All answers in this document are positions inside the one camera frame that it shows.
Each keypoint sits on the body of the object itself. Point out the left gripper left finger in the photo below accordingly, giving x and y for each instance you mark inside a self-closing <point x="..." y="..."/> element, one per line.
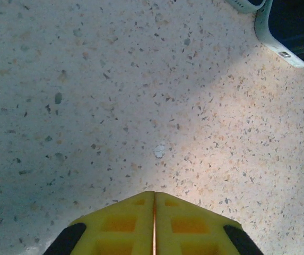
<point x="120" y="228"/>

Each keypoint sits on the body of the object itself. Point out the blue-grey phone case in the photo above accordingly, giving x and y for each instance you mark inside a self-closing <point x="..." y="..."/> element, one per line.
<point x="239" y="6"/>
<point x="267" y="40"/>

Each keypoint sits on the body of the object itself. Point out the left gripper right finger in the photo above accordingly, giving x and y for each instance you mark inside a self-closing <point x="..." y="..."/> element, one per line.
<point x="191" y="228"/>

